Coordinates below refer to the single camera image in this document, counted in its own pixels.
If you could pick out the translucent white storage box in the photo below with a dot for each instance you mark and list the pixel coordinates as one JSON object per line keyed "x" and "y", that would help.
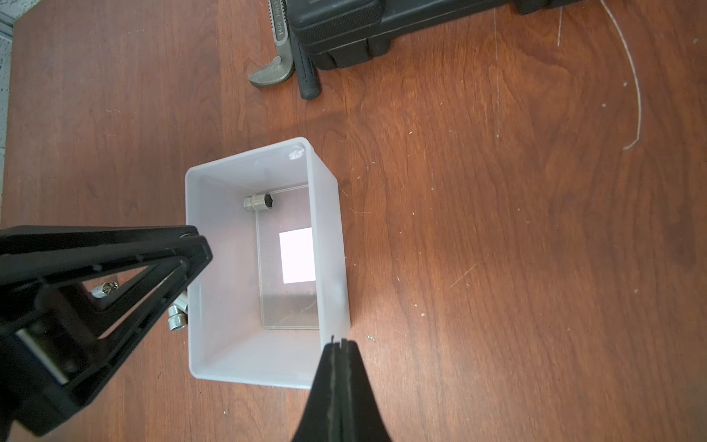
{"x": 275, "y": 292}

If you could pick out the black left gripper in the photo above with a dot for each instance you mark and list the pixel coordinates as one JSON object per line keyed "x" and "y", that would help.
{"x": 78, "y": 342}

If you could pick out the black plastic tool case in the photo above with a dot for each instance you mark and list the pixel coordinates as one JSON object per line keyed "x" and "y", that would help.
{"x": 342, "y": 33}

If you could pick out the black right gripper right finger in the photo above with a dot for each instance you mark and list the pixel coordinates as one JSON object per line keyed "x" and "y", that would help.
{"x": 360, "y": 419}

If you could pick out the long silver socket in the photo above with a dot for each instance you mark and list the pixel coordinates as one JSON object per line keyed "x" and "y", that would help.
{"x": 178, "y": 312}

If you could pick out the grey metal pipe wrench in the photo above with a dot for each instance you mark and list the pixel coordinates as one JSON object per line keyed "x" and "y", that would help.
{"x": 290, "y": 58}

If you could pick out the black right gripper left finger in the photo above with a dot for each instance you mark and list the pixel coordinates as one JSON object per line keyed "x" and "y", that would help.
{"x": 319, "y": 420}

